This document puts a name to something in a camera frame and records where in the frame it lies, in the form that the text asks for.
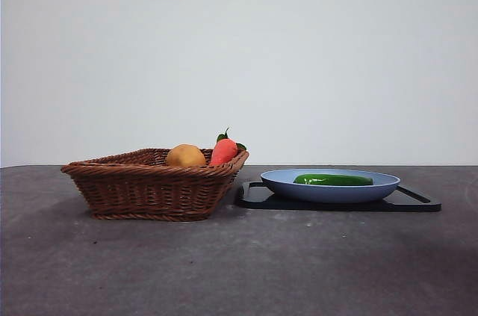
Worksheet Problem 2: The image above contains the blue round plate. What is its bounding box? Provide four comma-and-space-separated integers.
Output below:
260, 168, 402, 204

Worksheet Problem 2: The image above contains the green pepper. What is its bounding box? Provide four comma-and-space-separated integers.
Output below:
293, 173, 374, 187

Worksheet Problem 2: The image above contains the orange toy carrot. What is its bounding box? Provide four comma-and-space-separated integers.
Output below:
209, 127, 249, 166

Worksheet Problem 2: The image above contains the yellow-brown potato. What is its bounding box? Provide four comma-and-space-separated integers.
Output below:
166, 143, 207, 167

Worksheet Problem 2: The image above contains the brown wicker basket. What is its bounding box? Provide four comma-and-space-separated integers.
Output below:
60, 147, 250, 222

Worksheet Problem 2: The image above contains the black rectangular tray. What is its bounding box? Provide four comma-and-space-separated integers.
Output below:
234, 180, 443, 213

